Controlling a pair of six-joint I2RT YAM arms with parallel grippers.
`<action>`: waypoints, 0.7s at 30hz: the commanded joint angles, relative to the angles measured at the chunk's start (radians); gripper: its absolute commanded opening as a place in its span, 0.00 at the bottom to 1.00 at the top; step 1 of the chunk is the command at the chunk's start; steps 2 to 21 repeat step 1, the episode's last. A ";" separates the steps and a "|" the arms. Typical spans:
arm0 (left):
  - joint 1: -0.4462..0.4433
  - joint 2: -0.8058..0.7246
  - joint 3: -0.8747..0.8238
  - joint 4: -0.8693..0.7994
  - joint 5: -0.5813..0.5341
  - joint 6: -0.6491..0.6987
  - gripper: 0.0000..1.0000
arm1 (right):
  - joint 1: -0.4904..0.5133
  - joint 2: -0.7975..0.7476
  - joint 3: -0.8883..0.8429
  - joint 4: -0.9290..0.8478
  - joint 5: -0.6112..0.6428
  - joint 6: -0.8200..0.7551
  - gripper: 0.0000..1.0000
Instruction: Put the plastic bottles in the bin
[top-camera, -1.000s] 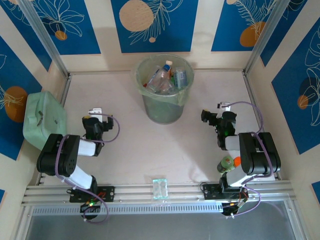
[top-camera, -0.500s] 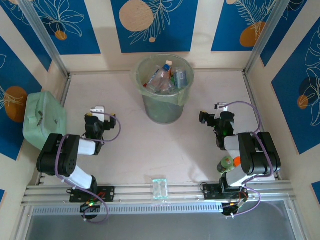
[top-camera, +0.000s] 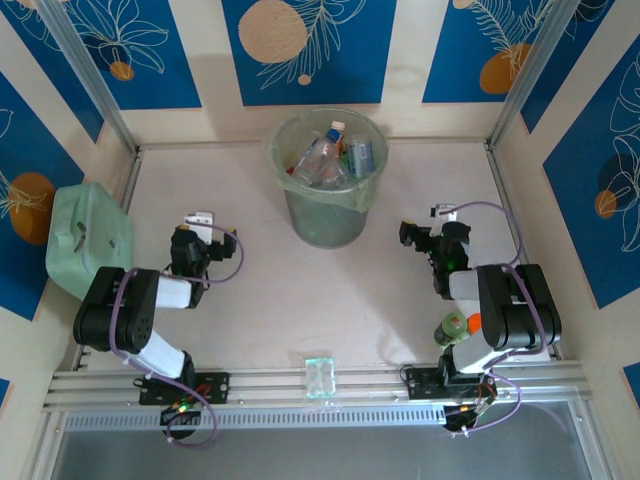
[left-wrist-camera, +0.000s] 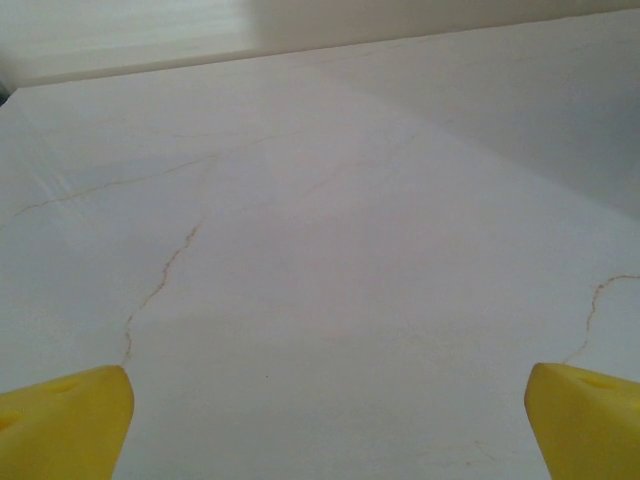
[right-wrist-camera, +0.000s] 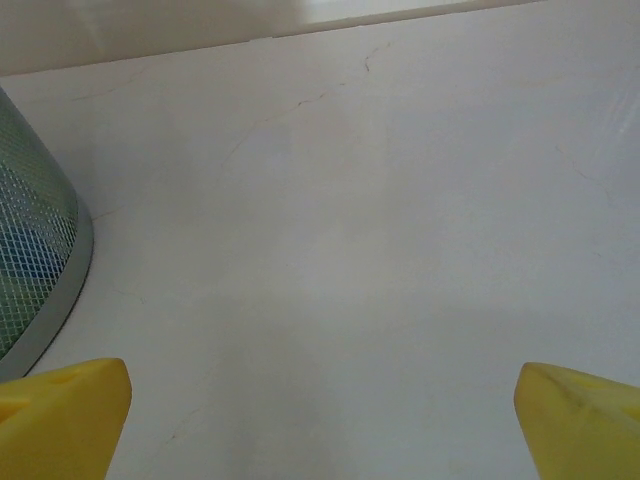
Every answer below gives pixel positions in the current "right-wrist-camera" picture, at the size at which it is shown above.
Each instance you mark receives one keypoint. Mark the grey-green mesh bin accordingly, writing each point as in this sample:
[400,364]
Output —
[30,225]

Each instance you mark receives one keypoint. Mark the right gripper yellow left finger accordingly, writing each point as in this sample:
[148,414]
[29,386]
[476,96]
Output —
[55,430]

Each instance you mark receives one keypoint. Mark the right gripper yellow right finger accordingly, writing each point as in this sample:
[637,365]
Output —
[585,435]

